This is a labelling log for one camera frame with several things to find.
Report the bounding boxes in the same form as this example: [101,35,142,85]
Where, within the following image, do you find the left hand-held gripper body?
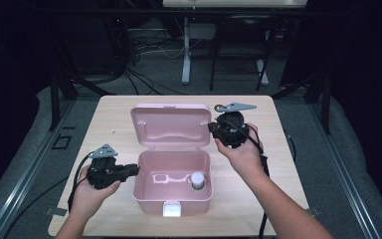
[88,143,122,190]

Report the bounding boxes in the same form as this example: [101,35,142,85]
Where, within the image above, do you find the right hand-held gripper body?
[213,102,258,148]

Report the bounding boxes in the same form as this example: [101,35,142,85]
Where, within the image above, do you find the pink storage box white handle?
[129,103,213,218]

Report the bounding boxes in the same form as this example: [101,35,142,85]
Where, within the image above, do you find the small bottle with white cap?
[190,171,206,191]

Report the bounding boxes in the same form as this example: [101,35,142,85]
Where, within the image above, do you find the person's left hand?
[70,165,122,220]

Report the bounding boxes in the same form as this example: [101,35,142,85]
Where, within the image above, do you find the person's right hand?
[215,122,267,182]

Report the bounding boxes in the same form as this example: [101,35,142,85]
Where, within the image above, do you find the white desk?
[162,0,308,87]

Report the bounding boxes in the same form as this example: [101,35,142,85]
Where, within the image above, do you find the black metal stand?
[272,71,332,135]
[48,66,117,132]

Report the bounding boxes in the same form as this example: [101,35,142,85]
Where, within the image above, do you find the black chair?
[209,14,280,93]

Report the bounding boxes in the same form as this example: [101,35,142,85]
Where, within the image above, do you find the left hand-held gripper black cable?
[67,152,96,213]

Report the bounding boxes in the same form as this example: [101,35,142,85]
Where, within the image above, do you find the hand-held gripper black cable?
[220,118,272,239]
[67,152,96,213]

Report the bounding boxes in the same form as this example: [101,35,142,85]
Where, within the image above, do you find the right hand-held gripper black cable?
[220,118,272,239]

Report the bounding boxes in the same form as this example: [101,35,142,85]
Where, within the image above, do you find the black cable beside table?
[283,128,297,162]

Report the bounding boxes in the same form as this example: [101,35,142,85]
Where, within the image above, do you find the aluminium floor rail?
[0,99,78,239]
[306,101,382,239]

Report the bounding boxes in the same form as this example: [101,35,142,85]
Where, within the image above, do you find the black floor cable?
[1,177,71,239]

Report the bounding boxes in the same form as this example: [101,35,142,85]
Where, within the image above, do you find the tangle of floor cables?
[122,28,187,96]

